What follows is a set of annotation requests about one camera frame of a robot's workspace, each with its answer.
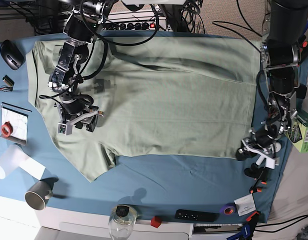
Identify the white paper card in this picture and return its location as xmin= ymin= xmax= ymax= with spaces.
xmin=234 ymin=194 xmax=256 ymax=217

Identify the grey ceramic mug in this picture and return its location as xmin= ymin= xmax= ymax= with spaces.
xmin=25 ymin=181 xmax=53 ymax=211

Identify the orange black clamp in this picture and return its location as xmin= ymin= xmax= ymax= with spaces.
xmin=298 ymin=35 xmax=308 ymax=64
xmin=244 ymin=163 xmax=268 ymax=194

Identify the red tape roll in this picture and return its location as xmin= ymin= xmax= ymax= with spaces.
xmin=1 ymin=121 xmax=13 ymax=138

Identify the purple tape roll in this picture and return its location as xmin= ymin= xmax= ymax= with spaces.
xmin=219 ymin=202 xmax=237 ymax=216

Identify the white power strip red switch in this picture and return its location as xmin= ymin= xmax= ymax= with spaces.
xmin=103 ymin=21 xmax=156 ymax=31

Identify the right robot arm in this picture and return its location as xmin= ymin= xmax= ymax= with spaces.
xmin=48 ymin=0 xmax=115 ymax=136

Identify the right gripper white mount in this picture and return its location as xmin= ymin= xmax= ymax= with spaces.
xmin=56 ymin=99 xmax=104 ymax=136

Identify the black computer mouse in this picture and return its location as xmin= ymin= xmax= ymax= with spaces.
xmin=0 ymin=39 xmax=25 ymax=71

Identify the orange clamp near card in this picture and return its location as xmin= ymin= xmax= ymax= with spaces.
xmin=246 ymin=211 xmax=260 ymax=222

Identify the black remote control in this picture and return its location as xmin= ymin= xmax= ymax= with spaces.
xmin=174 ymin=209 xmax=219 ymax=223

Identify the orange black clamp upper right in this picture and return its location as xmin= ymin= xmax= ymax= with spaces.
xmin=298 ymin=35 xmax=308 ymax=64

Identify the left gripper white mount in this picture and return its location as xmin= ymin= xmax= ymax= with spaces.
xmin=235 ymin=127 xmax=279 ymax=169

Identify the red cube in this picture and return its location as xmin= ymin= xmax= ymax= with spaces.
xmin=150 ymin=216 xmax=162 ymax=228

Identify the small black battery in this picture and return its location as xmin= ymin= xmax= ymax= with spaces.
xmin=3 ymin=75 xmax=15 ymax=88

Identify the orange black clamp lower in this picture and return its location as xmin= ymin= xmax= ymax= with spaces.
xmin=244 ymin=163 xmax=268 ymax=194

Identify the white notepad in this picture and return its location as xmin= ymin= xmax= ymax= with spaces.
xmin=0 ymin=103 xmax=28 ymax=146

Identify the black square pad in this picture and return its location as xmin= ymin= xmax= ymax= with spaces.
xmin=296 ymin=84 xmax=307 ymax=100

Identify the blue table cloth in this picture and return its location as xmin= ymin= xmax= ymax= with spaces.
xmin=0 ymin=31 xmax=308 ymax=224

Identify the clear glass jar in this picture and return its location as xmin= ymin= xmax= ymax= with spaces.
xmin=109 ymin=204 xmax=138 ymax=240

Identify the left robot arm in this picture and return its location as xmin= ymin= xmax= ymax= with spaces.
xmin=236 ymin=0 xmax=308 ymax=168

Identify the blue clamp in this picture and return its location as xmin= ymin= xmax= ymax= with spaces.
xmin=226 ymin=216 xmax=259 ymax=240

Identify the white round cap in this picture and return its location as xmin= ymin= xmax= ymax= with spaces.
xmin=273 ymin=142 xmax=281 ymax=153

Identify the light green T-shirt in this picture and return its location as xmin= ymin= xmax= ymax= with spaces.
xmin=26 ymin=37 xmax=260 ymax=182

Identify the green cardboard box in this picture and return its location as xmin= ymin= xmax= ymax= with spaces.
xmin=285 ymin=109 xmax=308 ymax=153

